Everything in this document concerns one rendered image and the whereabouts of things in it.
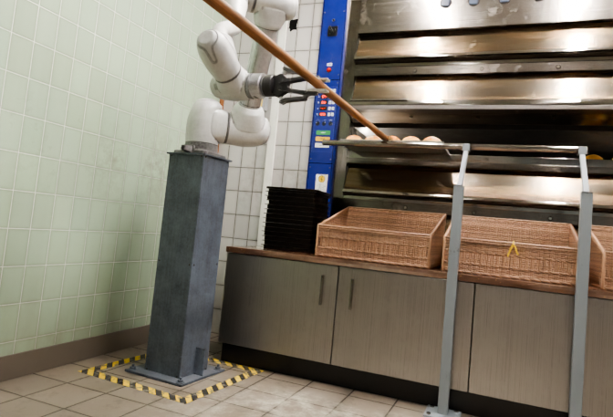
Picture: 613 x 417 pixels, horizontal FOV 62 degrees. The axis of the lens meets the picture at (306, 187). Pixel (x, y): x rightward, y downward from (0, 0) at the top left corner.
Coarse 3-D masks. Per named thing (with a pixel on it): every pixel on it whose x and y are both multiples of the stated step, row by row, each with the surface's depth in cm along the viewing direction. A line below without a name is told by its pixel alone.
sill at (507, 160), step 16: (416, 160) 282; (432, 160) 279; (448, 160) 276; (480, 160) 270; (496, 160) 267; (512, 160) 264; (528, 160) 261; (544, 160) 258; (560, 160) 255; (576, 160) 253; (592, 160) 250; (608, 160) 248
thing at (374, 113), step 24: (384, 120) 293; (408, 120) 287; (432, 120) 282; (456, 120) 277; (480, 120) 272; (504, 120) 267; (528, 120) 262; (552, 120) 258; (576, 120) 254; (600, 120) 249
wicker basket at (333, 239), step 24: (336, 216) 269; (360, 216) 286; (384, 216) 281; (432, 216) 272; (336, 240) 272; (360, 240) 238; (384, 240) 234; (408, 240) 230; (432, 240) 231; (408, 264) 229; (432, 264) 237
